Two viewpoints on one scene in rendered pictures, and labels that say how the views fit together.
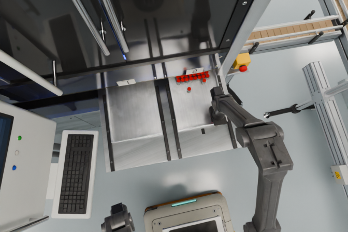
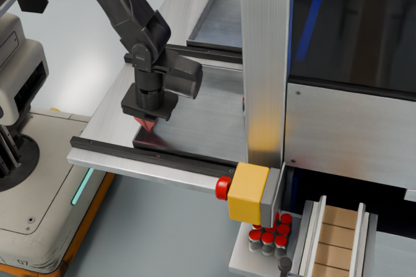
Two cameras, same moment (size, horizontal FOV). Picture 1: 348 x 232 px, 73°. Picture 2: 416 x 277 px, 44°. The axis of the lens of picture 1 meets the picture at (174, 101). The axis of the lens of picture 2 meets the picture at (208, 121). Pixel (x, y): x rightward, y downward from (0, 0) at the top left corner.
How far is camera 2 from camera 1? 1.16 m
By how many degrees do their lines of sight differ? 53
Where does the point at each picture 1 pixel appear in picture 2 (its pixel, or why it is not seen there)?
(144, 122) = (225, 33)
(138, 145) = (190, 18)
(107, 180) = not seen: hidden behind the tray
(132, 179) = not seen: hidden behind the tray
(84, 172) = not seen: outside the picture
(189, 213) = (60, 179)
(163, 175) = (160, 206)
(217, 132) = (127, 129)
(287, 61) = not seen: outside the picture
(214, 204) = (40, 225)
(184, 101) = (229, 98)
